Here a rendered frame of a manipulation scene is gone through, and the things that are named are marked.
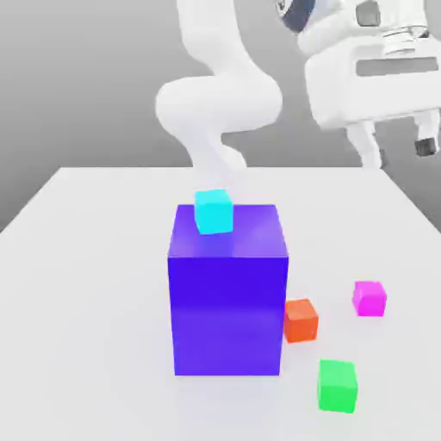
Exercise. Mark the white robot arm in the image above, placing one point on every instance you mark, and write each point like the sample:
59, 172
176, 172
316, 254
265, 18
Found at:
217, 103

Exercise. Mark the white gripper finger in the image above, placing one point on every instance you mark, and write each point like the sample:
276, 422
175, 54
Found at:
367, 144
429, 131

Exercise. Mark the small orange cube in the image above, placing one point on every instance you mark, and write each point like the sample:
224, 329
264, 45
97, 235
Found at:
300, 322

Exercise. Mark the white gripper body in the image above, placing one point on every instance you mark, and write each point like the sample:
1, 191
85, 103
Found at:
330, 93

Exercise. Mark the large purple box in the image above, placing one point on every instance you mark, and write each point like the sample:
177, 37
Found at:
227, 310

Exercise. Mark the small green cube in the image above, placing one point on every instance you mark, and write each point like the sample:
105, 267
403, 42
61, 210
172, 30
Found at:
337, 387

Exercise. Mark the small cyan cube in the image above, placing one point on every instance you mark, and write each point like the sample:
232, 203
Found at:
213, 213

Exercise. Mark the small magenta cube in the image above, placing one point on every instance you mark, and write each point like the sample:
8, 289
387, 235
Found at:
370, 299

